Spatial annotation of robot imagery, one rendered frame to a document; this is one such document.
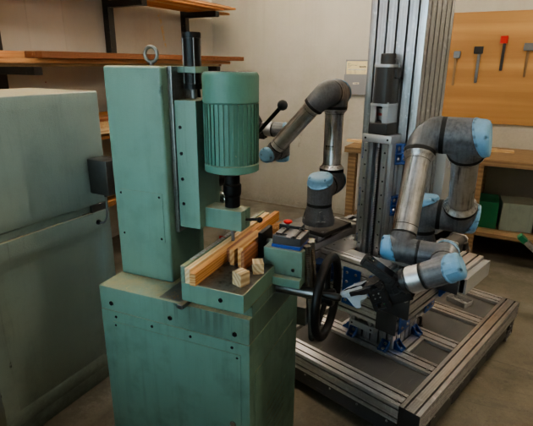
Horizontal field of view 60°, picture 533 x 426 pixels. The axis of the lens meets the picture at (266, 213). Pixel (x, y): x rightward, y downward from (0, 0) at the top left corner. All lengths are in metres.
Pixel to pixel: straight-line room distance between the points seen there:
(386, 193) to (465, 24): 2.70
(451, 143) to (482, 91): 2.98
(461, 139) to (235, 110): 0.68
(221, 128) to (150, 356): 0.82
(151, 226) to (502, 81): 3.49
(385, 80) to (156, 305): 1.22
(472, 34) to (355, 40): 1.02
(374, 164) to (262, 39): 3.27
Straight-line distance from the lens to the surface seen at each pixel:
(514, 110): 4.49
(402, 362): 2.33
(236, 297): 1.35
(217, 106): 1.41
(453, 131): 1.52
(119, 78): 1.58
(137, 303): 1.63
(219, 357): 1.54
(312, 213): 2.12
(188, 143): 1.50
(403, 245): 1.40
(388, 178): 2.01
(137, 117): 1.55
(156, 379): 1.75
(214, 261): 1.47
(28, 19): 3.84
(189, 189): 1.53
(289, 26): 5.00
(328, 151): 2.20
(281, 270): 1.52
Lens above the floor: 1.53
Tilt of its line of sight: 18 degrees down
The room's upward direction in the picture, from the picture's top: straight up
